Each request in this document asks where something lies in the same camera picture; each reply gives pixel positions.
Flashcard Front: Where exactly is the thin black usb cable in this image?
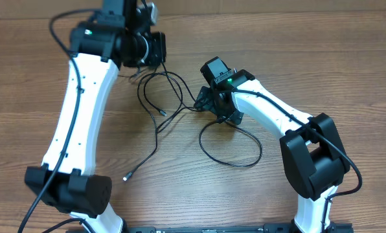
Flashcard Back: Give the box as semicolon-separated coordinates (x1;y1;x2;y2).
122;63;207;182

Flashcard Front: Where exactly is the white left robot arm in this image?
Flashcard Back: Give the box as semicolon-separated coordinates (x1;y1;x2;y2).
25;1;166;232

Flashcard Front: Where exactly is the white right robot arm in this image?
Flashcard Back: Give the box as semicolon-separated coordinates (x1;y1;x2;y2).
198;57;354;232

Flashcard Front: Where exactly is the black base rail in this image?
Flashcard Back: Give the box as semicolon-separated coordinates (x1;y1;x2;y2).
124;222;354;233

